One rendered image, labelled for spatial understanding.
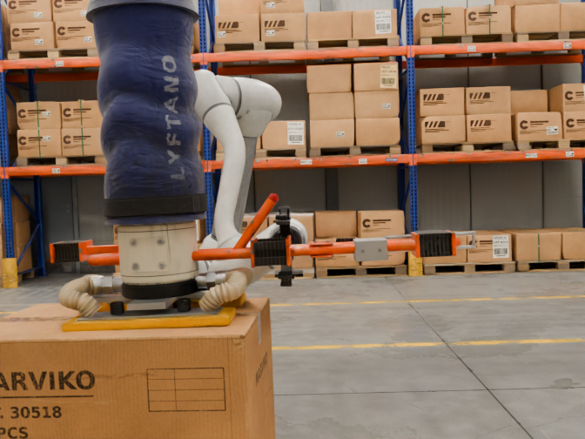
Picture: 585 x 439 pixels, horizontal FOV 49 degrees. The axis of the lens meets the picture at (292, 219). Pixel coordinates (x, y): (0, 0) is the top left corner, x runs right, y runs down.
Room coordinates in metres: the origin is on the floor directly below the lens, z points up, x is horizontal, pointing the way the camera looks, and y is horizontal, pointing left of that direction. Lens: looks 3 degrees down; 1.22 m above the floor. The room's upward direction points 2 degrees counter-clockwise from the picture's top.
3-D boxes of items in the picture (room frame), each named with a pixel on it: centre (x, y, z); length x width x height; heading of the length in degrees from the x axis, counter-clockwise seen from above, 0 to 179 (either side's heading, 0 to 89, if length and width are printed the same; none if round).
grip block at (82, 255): (1.69, 0.58, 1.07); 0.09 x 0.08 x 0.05; 177
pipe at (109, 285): (1.41, 0.30, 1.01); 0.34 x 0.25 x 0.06; 87
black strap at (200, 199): (1.41, 0.30, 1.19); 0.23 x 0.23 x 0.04
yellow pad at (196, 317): (1.32, 0.30, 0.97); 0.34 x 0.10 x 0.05; 87
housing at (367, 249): (1.39, -0.17, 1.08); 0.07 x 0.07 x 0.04; 87
